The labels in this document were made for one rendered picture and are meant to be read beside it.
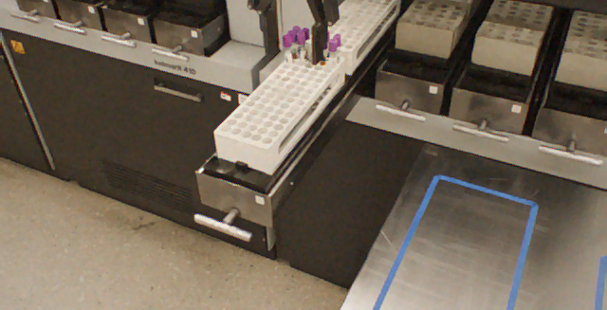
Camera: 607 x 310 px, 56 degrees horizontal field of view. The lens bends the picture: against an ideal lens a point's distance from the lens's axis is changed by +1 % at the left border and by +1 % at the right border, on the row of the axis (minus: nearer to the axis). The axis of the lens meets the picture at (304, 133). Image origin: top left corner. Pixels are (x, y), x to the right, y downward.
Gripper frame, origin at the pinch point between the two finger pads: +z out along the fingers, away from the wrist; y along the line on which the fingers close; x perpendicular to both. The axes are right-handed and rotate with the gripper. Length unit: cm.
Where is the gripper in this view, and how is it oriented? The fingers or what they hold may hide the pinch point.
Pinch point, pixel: (293, 42)
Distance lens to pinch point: 95.2
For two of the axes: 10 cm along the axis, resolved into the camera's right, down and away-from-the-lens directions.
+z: 0.2, 7.9, 6.2
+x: 4.5, -5.6, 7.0
